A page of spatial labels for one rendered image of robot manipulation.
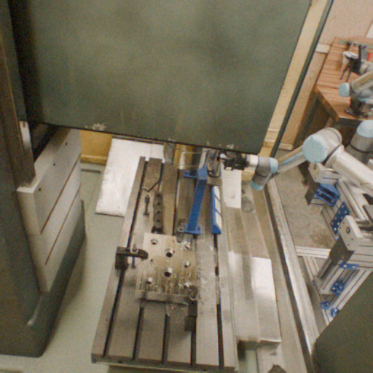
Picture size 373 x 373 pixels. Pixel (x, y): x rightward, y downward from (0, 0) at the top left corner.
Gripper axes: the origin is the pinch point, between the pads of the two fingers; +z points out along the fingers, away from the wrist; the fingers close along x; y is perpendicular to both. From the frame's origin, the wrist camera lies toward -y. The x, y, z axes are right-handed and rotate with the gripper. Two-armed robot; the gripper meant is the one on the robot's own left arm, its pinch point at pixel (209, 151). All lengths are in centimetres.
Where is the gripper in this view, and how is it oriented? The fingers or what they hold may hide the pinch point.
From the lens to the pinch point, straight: 168.7
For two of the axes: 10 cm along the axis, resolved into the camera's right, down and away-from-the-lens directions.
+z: -9.8, -1.6, -0.9
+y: -1.8, 7.6, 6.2
